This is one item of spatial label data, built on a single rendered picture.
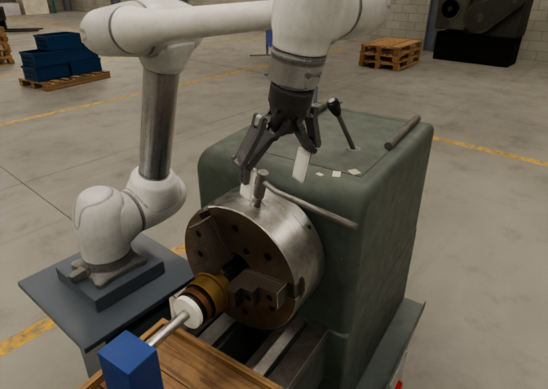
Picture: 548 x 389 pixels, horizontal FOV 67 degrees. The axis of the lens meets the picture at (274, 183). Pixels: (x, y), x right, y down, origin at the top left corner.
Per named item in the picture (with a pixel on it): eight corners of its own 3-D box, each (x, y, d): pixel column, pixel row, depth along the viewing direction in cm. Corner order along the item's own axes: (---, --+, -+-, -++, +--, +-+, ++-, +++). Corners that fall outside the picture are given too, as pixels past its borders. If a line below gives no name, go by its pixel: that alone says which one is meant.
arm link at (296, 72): (338, 56, 66) (329, 91, 69) (300, 39, 71) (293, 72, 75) (298, 60, 60) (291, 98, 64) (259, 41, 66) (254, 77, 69)
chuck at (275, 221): (205, 265, 113) (214, 168, 96) (302, 329, 100) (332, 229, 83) (181, 284, 106) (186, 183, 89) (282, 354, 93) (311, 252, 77)
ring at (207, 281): (202, 258, 88) (170, 282, 81) (236, 274, 83) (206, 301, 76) (205, 292, 92) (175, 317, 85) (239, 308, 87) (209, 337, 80)
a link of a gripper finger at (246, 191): (257, 169, 72) (254, 170, 71) (252, 201, 76) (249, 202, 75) (246, 161, 74) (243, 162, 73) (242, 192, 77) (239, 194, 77)
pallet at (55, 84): (83, 72, 781) (74, 28, 745) (110, 77, 742) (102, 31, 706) (19, 85, 691) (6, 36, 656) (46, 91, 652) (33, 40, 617)
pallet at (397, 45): (383, 57, 924) (385, 37, 904) (420, 61, 877) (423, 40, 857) (356, 66, 836) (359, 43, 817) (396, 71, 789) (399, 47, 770)
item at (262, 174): (248, 215, 88) (255, 170, 81) (255, 212, 89) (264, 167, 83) (254, 221, 86) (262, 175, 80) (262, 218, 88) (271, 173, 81)
